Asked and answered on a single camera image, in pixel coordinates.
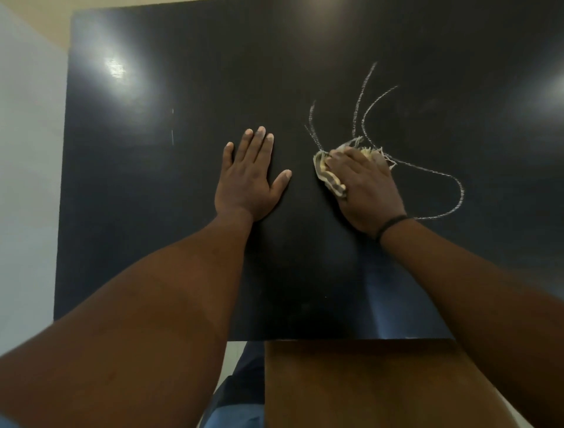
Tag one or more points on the person's left hand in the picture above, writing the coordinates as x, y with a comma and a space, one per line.
242, 185

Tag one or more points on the person's right hand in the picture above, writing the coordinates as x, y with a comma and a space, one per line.
370, 198

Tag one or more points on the black chalk-marked table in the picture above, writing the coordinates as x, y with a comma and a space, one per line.
154, 198

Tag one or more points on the striped fringed cloth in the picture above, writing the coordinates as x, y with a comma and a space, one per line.
328, 178

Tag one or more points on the tan moulded chair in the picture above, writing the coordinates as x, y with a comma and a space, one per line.
374, 383

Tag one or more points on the person's left forearm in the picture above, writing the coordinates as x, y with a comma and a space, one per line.
132, 326

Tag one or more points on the black wristband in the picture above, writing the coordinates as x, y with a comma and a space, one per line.
392, 222

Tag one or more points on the person's right forearm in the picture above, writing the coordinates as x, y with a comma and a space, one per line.
484, 308

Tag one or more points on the person's dark trousers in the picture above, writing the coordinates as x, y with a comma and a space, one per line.
246, 375

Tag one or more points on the person's blue shirt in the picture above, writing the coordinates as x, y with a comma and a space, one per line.
238, 416

